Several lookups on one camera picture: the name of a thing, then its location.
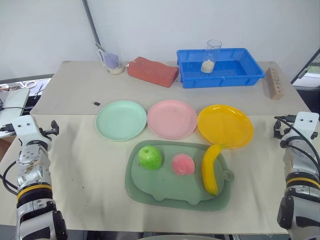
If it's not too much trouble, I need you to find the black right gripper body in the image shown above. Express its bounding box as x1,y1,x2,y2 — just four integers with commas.
273,119,286,140

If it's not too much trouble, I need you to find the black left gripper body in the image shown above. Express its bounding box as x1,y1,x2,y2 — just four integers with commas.
37,120,60,137

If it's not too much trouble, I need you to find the yellow round plate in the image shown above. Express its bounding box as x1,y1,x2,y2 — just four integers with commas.
197,104,255,151

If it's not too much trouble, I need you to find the mint green round plate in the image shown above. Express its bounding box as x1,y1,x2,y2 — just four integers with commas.
95,100,148,142

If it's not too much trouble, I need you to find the pink round plate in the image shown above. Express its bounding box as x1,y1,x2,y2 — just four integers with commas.
146,99,198,140

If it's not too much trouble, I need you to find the beige table board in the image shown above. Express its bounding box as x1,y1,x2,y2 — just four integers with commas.
29,60,311,117

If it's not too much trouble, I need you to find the wooden block with holes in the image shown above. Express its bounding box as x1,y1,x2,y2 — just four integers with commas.
264,67,285,101

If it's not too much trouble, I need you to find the white device on side table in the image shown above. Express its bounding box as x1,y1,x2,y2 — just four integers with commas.
0,87,31,138

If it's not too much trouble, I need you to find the beige table cloth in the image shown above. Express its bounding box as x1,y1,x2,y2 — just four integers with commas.
0,114,320,235

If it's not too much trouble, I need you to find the dark metal stand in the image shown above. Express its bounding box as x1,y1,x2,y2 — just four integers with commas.
290,47,320,89

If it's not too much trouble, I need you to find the blue plastic bin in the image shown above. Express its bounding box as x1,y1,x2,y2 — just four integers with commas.
176,47,266,89

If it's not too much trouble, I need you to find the yellow banana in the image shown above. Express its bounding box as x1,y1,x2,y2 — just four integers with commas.
201,143,228,197

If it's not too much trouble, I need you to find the clear measuring cup, purple scoop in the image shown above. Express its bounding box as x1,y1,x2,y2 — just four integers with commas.
95,43,126,75

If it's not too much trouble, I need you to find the clear tall glass with grains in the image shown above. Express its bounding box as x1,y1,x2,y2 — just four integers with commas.
201,39,223,74

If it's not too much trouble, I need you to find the green apple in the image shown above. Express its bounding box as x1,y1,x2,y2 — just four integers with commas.
137,145,163,172

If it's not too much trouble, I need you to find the pink peach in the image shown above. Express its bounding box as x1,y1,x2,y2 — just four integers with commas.
171,153,196,176

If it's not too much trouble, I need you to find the threaded metal rod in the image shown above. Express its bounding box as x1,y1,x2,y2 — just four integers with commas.
81,0,102,51

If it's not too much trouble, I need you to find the red brick block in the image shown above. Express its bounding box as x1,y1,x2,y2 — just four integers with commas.
126,56,180,88

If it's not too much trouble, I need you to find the green pig-shaped tray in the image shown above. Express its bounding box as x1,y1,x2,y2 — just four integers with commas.
124,139,235,212

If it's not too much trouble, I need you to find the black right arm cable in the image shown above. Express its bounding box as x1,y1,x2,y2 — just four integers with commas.
274,114,320,173

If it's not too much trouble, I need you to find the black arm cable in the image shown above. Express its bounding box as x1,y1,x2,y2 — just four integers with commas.
0,161,20,197
274,114,320,173

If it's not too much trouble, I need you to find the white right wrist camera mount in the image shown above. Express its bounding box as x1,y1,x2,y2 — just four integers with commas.
291,111,320,141

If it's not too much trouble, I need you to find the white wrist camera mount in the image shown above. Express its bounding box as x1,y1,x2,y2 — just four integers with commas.
291,111,320,141
10,114,42,146

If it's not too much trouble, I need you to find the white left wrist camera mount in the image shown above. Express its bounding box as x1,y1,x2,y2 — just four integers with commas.
10,114,42,146

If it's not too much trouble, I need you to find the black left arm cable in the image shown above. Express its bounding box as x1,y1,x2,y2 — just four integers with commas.
0,161,20,197

